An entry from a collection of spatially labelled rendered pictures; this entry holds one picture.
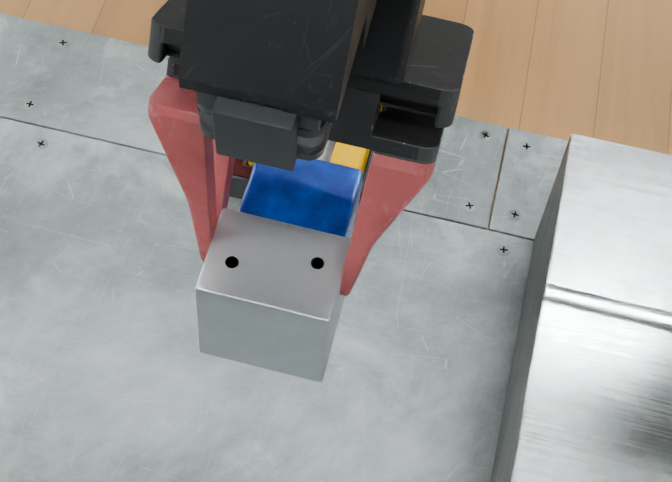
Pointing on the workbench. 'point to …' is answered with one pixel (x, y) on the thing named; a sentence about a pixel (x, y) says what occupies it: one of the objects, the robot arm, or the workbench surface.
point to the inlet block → (280, 268)
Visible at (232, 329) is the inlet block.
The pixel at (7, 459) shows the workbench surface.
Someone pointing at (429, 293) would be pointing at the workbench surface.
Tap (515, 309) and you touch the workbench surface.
